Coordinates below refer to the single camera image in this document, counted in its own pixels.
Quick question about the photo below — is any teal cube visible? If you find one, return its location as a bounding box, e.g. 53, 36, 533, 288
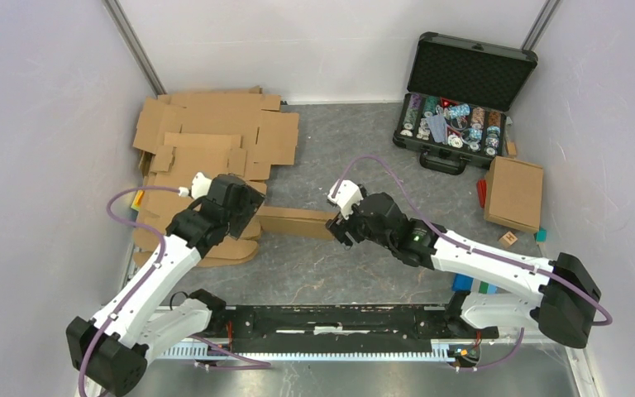
535, 227, 547, 244

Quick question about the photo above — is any cardboard box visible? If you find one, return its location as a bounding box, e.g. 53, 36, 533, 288
256, 205, 337, 240
484, 156, 543, 233

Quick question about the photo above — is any blue block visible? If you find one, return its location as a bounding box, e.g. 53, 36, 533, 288
451, 274, 498, 295

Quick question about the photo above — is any black poker chip case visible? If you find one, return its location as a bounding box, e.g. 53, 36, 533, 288
392, 32, 538, 175

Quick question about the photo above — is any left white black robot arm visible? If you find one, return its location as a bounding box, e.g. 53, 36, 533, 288
65, 172, 265, 396

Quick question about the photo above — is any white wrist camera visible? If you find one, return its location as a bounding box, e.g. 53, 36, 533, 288
327, 179, 364, 219
189, 172, 212, 199

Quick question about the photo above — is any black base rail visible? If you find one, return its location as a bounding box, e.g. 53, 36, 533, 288
199, 304, 499, 355

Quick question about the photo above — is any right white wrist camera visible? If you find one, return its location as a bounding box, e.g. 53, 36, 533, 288
327, 179, 364, 219

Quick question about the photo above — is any red object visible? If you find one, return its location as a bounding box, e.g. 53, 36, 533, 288
476, 179, 487, 208

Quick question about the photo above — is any wooden letter block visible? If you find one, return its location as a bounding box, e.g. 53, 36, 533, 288
499, 232, 518, 248

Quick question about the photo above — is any folded cardboard box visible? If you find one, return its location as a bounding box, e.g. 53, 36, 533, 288
484, 156, 543, 233

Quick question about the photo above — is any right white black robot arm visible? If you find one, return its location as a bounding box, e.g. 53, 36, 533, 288
326, 181, 601, 349

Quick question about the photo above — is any orange yellow block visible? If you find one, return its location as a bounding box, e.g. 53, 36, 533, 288
130, 189, 145, 211

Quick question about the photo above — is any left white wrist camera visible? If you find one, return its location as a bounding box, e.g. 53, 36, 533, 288
189, 172, 212, 199

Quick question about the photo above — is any stack of flat cardboard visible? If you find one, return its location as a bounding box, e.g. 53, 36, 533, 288
131, 85, 300, 269

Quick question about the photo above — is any small brown wooden block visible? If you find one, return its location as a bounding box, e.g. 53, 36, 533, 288
506, 141, 518, 158

